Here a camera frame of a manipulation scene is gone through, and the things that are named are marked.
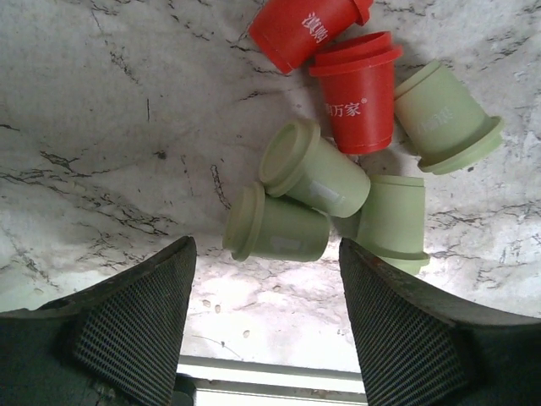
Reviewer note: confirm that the red capsule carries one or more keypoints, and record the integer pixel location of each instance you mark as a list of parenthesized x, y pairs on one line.
[(357, 78), (289, 32)]

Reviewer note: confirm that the green capsule middle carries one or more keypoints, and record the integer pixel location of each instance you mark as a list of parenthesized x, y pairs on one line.
[(300, 164)]

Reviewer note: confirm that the green capsule upper right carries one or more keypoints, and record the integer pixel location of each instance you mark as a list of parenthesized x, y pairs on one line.
[(446, 125)]

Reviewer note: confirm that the green capsule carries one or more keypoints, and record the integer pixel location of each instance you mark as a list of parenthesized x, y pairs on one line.
[(446, 125), (391, 222), (300, 164), (261, 226)]

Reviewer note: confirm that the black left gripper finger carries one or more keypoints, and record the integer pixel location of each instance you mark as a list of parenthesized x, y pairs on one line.
[(115, 343)]

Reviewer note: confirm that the green capsule lower right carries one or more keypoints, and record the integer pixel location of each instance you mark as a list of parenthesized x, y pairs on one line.
[(391, 222)]

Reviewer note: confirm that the red capsule centre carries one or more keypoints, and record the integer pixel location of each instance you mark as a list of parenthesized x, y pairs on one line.
[(357, 78)]

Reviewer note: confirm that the red capsule top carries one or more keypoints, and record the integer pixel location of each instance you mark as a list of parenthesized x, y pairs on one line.
[(289, 32)]

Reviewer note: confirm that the green capsule front left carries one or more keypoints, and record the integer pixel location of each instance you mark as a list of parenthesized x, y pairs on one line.
[(261, 226)]

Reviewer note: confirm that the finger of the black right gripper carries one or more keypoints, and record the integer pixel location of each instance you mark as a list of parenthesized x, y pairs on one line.
[(419, 345)]

